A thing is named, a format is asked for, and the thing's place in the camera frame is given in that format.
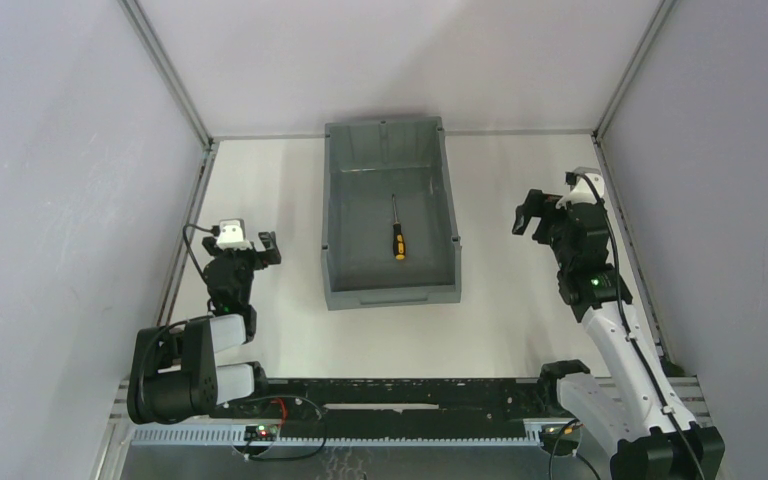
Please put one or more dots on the grey plastic bin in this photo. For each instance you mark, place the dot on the grey plastic bin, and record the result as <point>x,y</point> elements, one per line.
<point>365,162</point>

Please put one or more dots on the right controller circuit board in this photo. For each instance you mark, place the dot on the right controller circuit board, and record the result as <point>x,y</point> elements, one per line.
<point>559,440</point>

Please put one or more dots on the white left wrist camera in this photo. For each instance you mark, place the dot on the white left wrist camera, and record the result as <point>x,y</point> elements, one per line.
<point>231,235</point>

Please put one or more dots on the controller circuit board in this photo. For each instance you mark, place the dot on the controller circuit board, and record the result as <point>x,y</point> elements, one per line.
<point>261,433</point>
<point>559,440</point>

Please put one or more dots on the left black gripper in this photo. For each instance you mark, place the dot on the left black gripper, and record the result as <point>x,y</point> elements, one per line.
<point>237,254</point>

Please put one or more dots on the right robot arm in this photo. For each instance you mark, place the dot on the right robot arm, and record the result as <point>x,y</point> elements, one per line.
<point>649,433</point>

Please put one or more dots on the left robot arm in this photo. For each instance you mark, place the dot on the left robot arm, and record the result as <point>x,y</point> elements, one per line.
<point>174,374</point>

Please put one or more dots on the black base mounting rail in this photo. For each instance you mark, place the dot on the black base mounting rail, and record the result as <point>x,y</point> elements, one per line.
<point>413,408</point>

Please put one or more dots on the yellow black screwdriver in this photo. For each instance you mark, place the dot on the yellow black screwdriver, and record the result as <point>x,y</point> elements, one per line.
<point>398,245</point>

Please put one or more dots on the left controller circuit board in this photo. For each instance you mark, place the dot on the left controller circuit board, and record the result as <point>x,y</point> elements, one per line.
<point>261,433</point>

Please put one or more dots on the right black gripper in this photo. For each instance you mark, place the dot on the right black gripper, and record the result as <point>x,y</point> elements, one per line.
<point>549,216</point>

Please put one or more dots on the grey slotted cable duct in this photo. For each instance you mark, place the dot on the grey slotted cable duct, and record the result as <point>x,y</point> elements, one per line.
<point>239,435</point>

